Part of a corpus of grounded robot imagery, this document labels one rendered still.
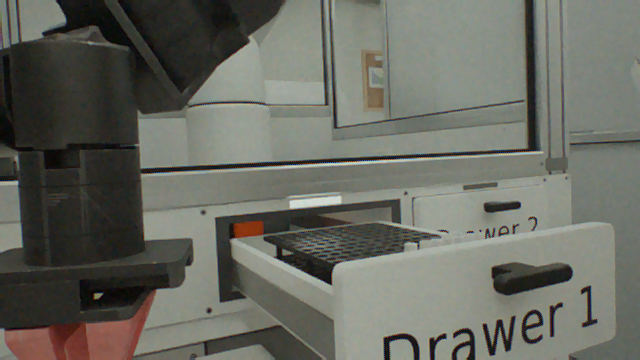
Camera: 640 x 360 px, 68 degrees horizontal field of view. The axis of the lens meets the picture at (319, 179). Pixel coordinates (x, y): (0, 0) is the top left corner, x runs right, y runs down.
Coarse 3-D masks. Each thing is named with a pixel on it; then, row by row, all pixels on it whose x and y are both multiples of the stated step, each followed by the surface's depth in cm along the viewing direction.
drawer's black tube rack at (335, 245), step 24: (264, 240) 63; (288, 240) 59; (312, 240) 58; (336, 240) 58; (360, 240) 57; (384, 240) 56; (408, 240) 56; (288, 264) 59; (312, 264) 54; (336, 264) 45
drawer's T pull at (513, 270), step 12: (504, 264) 38; (516, 264) 38; (528, 264) 37; (552, 264) 37; (564, 264) 37; (492, 276) 37; (504, 276) 34; (516, 276) 34; (528, 276) 34; (540, 276) 35; (552, 276) 36; (564, 276) 36; (504, 288) 33; (516, 288) 34; (528, 288) 34
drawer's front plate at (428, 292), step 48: (480, 240) 39; (528, 240) 39; (576, 240) 42; (336, 288) 33; (384, 288) 33; (432, 288) 35; (480, 288) 37; (576, 288) 42; (336, 336) 33; (384, 336) 33; (432, 336) 35; (480, 336) 37; (528, 336) 40; (576, 336) 43
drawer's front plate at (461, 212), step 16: (480, 192) 80; (496, 192) 81; (512, 192) 83; (528, 192) 85; (544, 192) 87; (416, 208) 75; (432, 208) 75; (448, 208) 77; (464, 208) 78; (480, 208) 80; (528, 208) 85; (544, 208) 87; (416, 224) 75; (432, 224) 76; (448, 224) 77; (464, 224) 78; (480, 224) 80; (496, 224) 82; (512, 224) 83; (528, 224) 85; (544, 224) 87
